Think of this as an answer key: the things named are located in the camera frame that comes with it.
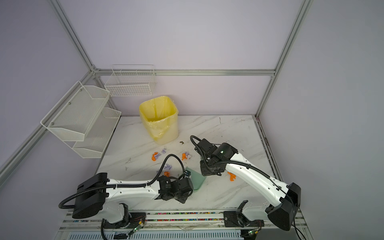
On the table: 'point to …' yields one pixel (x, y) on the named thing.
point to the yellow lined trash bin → (159, 116)
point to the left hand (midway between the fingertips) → (183, 195)
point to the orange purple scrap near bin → (155, 155)
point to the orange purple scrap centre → (186, 155)
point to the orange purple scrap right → (232, 176)
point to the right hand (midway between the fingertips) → (204, 170)
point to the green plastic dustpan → (197, 179)
